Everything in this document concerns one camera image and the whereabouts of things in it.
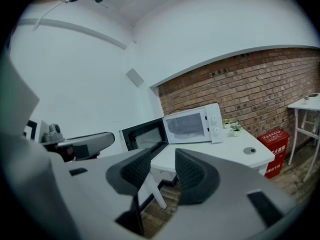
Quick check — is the white desk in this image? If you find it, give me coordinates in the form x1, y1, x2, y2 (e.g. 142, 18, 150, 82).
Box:
143, 128, 269, 210

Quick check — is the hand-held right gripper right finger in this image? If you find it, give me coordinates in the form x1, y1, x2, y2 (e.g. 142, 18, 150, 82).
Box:
154, 147, 299, 240

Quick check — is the red fire equipment box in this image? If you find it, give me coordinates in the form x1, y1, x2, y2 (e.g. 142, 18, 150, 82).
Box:
257, 129, 291, 180

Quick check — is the white high table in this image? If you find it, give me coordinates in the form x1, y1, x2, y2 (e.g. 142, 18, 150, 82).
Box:
286, 92, 320, 183

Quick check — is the glass turntable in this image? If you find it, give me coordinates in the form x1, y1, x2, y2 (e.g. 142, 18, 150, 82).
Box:
173, 130, 202, 140

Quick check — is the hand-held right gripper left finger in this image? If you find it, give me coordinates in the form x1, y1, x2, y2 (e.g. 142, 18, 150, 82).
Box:
48, 147, 153, 240

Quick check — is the white microwave oven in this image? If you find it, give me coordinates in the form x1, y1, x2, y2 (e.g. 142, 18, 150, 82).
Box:
118, 102, 225, 163

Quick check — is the black microwave power cable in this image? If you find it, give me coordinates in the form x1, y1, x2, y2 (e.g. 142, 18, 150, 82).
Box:
164, 107, 187, 117

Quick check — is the grey wall panel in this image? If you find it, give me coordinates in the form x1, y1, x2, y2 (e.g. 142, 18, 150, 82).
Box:
125, 68, 145, 88

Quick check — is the white wall cable trunking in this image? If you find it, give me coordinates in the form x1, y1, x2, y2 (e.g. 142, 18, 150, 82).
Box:
18, 18, 129, 51

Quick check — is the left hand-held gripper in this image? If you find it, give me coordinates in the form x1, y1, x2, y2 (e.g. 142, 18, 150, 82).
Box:
23, 119, 116, 163

